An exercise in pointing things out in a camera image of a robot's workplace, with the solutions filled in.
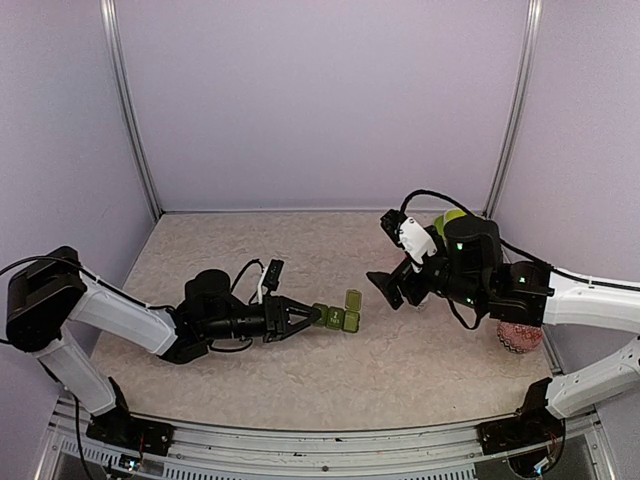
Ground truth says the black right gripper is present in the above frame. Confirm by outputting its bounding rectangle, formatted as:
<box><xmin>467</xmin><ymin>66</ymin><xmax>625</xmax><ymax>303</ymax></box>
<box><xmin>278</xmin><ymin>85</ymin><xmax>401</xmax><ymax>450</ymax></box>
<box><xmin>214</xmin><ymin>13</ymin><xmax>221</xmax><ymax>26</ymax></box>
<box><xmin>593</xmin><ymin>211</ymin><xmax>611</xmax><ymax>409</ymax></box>
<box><xmin>367</xmin><ymin>233</ymin><xmax>488</xmax><ymax>310</ymax></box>

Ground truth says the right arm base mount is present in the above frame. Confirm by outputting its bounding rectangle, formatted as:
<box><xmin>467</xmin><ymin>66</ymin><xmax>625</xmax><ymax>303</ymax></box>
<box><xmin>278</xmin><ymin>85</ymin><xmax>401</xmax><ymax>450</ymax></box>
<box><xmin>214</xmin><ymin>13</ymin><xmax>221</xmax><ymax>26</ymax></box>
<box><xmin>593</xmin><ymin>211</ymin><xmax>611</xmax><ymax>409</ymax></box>
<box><xmin>476</xmin><ymin>377</ymin><xmax>566</xmax><ymax>455</ymax></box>

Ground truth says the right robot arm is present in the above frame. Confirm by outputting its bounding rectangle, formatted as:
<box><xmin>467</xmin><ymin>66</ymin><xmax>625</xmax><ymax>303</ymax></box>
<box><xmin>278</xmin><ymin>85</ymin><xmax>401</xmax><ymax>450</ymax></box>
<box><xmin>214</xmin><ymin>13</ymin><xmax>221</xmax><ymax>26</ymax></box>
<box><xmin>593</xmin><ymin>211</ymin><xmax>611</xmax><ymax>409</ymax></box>
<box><xmin>367</xmin><ymin>189</ymin><xmax>639</xmax><ymax>444</ymax></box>

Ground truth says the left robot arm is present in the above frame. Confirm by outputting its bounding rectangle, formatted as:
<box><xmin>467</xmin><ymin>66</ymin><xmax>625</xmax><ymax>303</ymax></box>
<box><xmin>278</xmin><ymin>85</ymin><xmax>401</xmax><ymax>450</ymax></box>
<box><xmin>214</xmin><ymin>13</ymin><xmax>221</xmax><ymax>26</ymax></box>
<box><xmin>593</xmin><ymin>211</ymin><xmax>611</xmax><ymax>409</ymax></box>
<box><xmin>1</xmin><ymin>246</ymin><xmax>321</xmax><ymax>445</ymax></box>

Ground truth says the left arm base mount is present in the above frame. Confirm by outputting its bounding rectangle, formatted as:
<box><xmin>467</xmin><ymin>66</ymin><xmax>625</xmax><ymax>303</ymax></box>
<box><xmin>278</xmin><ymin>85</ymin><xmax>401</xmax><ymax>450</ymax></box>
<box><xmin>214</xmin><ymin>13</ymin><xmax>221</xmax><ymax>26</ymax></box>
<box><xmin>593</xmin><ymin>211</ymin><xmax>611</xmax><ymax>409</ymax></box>
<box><xmin>86</xmin><ymin>377</ymin><xmax>175</xmax><ymax>457</ymax></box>

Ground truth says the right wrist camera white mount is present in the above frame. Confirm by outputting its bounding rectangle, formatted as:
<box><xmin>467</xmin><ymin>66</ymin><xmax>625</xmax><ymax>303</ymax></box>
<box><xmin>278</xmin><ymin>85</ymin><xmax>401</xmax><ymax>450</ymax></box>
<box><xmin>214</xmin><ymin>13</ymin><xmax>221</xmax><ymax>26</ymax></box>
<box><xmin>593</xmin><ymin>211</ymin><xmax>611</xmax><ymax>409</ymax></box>
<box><xmin>380</xmin><ymin>209</ymin><xmax>438</xmax><ymax>272</ymax></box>

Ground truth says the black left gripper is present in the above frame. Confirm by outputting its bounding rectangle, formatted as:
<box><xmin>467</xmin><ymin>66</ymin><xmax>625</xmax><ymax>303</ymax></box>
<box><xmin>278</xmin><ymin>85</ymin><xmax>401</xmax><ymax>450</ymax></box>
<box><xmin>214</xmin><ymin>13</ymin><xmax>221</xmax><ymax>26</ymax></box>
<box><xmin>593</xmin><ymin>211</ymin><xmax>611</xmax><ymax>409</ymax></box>
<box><xmin>202</xmin><ymin>294</ymin><xmax>321</xmax><ymax>343</ymax></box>

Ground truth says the green plate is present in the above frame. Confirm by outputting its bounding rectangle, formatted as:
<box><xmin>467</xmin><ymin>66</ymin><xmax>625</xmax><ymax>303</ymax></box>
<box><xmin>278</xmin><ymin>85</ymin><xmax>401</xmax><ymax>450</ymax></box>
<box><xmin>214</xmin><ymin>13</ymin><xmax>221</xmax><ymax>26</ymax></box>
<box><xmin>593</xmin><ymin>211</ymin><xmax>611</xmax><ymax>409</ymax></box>
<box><xmin>433</xmin><ymin>215</ymin><xmax>445</xmax><ymax>239</ymax></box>

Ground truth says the aluminium frame post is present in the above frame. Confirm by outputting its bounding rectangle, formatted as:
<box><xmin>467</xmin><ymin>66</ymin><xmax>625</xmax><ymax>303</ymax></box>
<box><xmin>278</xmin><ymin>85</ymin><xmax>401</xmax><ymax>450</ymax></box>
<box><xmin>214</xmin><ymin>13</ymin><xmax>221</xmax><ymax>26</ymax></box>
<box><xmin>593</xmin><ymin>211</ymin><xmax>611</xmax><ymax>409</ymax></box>
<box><xmin>100</xmin><ymin>0</ymin><xmax>164</xmax><ymax>223</ymax></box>
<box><xmin>483</xmin><ymin>0</ymin><xmax>543</xmax><ymax>218</ymax></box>

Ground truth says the left aluminium frame post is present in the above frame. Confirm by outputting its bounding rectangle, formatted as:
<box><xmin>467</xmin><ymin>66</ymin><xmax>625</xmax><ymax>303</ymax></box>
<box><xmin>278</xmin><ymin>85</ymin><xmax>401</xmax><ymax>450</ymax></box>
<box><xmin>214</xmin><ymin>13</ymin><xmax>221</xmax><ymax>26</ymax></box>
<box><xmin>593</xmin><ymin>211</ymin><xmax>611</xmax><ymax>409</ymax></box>
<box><xmin>100</xmin><ymin>0</ymin><xmax>164</xmax><ymax>223</ymax></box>

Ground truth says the right aluminium frame post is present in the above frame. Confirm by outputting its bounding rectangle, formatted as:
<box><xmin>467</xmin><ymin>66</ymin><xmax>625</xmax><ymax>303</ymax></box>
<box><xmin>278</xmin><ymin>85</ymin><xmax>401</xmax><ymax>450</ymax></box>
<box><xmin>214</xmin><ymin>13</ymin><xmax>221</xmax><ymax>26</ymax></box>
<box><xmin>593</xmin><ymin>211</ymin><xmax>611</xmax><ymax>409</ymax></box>
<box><xmin>483</xmin><ymin>0</ymin><xmax>543</xmax><ymax>218</ymax></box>

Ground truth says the green pill organizer box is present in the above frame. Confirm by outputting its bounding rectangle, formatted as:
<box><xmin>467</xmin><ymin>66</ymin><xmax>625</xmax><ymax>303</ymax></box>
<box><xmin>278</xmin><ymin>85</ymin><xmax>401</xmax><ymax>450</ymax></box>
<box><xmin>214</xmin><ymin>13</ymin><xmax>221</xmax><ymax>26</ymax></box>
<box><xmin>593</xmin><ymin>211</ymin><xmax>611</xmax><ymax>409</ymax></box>
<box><xmin>312</xmin><ymin>289</ymin><xmax>362</xmax><ymax>334</ymax></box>

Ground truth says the front aluminium rail base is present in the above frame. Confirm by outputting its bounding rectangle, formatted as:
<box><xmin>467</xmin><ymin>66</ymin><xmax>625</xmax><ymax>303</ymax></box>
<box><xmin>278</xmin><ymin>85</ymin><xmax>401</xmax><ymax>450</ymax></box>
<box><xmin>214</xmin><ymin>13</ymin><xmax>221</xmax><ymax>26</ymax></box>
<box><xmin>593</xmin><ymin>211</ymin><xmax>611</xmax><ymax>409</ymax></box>
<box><xmin>34</xmin><ymin>394</ymin><xmax>616</xmax><ymax>480</ymax></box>

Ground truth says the lime green bowl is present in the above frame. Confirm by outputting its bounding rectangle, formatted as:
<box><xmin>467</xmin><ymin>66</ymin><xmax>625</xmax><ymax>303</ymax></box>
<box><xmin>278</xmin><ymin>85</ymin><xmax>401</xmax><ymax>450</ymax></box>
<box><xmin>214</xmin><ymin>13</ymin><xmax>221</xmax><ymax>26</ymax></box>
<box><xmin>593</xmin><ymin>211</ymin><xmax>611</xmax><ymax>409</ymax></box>
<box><xmin>443</xmin><ymin>209</ymin><xmax>468</xmax><ymax>227</ymax></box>

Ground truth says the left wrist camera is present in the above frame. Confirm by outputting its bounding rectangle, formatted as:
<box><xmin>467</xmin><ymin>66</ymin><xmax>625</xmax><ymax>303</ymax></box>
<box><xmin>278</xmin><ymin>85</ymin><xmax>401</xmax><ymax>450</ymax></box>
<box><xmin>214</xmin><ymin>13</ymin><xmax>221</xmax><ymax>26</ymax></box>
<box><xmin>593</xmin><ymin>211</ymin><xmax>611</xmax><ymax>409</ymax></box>
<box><xmin>255</xmin><ymin>259</ymin><xmax>284</xmax><ymax>304</ymax></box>

